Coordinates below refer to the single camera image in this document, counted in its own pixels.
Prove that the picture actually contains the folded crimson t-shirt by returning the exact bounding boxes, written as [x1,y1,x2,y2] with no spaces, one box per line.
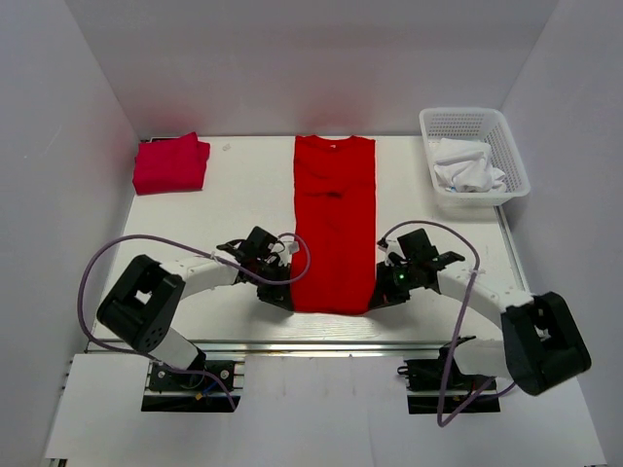
[132,132,210,196]

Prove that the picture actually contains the white plastic basket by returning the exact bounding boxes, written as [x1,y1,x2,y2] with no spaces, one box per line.
[420,107,531,207]

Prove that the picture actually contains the aluminium rail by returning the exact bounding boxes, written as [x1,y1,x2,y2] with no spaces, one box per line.
[87,339,551,356]

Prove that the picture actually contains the white t-shirt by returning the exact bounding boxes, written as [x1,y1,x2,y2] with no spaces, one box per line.
[432,138,506,194]

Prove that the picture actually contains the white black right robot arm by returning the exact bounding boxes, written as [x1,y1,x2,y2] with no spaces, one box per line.
[369,229,592,396]

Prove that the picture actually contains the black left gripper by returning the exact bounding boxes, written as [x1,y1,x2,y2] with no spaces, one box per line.
[251,260,294,310]

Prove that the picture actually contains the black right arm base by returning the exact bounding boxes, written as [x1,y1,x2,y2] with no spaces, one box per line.
[396,344,500,415]

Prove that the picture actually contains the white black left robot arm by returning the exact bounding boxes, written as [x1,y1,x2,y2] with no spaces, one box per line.
[96,227,303,388]

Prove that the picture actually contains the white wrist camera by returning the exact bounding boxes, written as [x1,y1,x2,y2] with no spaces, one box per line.
[380,239,405,267]
[273,239,300,256]

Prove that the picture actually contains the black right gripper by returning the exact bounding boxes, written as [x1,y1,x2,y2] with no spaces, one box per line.
[369,260,420,309]

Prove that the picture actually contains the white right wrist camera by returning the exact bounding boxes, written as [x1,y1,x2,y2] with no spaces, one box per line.
[380,239,405,267]

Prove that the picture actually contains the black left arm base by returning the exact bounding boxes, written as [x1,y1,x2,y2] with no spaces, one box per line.
[141,360,244,413]

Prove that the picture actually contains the red t-shirt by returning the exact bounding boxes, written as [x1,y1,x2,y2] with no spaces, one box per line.
[290,135,377,315]

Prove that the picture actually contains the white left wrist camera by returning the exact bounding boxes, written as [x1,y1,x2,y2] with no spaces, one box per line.
[273,239,300,256]

